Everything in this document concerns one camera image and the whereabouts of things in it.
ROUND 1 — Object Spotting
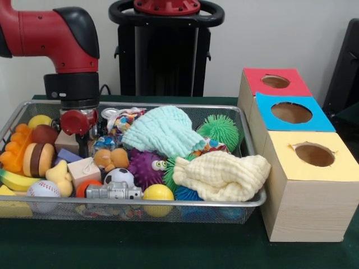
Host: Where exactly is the multicoloured toy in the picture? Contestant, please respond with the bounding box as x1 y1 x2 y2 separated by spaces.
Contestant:
194 137 231 156

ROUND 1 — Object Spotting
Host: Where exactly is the pale yellow cloth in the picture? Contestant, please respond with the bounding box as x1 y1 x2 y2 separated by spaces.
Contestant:
172 150 271 202

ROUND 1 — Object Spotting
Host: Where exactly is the small yellow ball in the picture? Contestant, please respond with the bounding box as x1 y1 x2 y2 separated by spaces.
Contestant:
27 114 54 129

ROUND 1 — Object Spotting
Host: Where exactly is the orange spiky toy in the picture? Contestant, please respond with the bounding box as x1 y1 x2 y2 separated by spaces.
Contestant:
0 123 32 173

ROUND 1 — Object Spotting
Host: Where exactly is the yellow block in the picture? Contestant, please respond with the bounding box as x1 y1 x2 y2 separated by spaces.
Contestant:
0 186 34 219

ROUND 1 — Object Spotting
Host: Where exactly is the black chair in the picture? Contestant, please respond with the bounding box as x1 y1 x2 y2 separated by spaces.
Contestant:
323 18 359 141

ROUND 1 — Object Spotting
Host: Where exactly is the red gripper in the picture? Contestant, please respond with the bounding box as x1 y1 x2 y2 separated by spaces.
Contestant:
59 108 99 159

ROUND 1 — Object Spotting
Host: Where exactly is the yellow duck toy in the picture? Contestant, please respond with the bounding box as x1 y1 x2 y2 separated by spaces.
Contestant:
45 160 74 198

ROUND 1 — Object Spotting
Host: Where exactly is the small wooden block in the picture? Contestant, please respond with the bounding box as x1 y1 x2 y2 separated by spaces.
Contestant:
67 157 102 189

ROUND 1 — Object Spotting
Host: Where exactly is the small red ball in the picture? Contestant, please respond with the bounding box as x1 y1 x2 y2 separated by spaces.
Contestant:
76 179 103 198

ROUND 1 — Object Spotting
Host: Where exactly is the green fuzzy toy with eyes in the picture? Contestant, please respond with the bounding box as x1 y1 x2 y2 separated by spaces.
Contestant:
196 114 240 153

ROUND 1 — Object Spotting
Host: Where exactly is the mint green cloth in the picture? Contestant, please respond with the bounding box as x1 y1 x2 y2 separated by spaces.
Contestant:
123 105 207 159

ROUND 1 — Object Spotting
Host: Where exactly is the clear bottle with blue label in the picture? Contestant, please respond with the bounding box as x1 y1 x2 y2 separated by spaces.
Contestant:
93 134 117 153

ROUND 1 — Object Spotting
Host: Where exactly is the red soda can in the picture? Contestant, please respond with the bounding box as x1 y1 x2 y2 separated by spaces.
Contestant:
100 107 120 123

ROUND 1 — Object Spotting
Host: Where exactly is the toy hamburger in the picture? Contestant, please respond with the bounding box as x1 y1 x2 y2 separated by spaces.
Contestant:
22 142 56 178

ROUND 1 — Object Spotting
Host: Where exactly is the clear mesh bin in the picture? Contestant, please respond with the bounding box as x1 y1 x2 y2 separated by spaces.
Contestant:
0 100 268 225

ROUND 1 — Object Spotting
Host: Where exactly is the small soccer ball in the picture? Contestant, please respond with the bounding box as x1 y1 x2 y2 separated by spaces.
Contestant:
104 168 136 188

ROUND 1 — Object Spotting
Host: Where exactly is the brown toy football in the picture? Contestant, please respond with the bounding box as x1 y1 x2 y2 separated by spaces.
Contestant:
30 124 59 146

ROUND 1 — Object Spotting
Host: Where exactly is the orange plush toy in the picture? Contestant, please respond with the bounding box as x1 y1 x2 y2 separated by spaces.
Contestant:
93 147 131 172

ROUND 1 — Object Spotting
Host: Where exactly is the white multicoloured printed packet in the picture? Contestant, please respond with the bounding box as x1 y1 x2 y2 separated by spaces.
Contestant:
107 108 148 136

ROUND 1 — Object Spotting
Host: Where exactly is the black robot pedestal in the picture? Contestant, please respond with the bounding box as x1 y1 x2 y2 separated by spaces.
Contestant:
109 0 225 97

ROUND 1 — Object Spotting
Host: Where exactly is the blue spiky ball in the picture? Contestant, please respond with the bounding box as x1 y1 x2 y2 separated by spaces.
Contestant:
174 186 204 202

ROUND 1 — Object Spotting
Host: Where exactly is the yellow toy banana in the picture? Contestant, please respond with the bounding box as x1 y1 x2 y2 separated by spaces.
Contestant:
0 168 39 192

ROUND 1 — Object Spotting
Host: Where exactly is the purple block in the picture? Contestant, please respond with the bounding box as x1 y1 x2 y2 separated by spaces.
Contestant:
54 148 83 165

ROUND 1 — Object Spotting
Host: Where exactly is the white baseball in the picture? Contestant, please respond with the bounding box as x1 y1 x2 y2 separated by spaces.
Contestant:
26 179 61 214

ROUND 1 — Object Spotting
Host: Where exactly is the purple fuzzy toy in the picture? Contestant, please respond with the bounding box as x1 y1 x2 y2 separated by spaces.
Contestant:
128 149 168 192

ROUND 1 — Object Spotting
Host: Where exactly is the wooden box with three holes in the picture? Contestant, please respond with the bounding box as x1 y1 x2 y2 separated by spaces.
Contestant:
237 68 359 243

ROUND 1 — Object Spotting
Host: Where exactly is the silver robot toy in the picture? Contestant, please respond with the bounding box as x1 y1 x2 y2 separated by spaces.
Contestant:
86 181 144 201

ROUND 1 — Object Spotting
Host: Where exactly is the small green spiky toy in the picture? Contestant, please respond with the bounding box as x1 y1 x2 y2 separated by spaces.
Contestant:
163 156 194 192

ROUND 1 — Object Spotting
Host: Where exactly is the tan wooden cube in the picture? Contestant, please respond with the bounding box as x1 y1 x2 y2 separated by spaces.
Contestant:
54 130 80 155

